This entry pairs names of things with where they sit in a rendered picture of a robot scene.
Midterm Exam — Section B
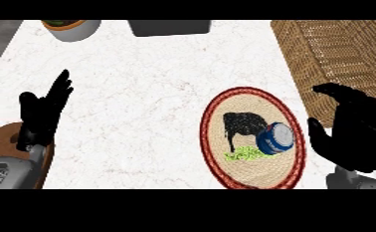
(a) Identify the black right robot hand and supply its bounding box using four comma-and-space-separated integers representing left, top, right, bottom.
306, 82, 376, 174

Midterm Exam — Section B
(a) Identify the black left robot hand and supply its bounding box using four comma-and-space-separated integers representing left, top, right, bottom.
14, 69, 75, 153

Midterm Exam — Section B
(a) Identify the brown wicker basket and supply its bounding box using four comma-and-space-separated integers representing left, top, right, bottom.
268, 20, 376, 129

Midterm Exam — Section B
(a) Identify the round woven placemat red rim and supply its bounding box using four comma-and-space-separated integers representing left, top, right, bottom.
197, 86, 308, 190

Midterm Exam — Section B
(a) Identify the brown round wooden board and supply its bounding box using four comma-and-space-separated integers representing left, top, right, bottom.
0, 121, 56, 190

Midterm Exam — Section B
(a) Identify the grey flat panel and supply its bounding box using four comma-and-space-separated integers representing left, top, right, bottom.
0, 20, 25, 58

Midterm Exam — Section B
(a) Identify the grey plant pot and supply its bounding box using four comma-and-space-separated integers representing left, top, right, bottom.
39, 20, 103, 43

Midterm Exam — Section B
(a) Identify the dark grey rectangular appliance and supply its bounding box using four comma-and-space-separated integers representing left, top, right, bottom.
128, 20, 212, 38

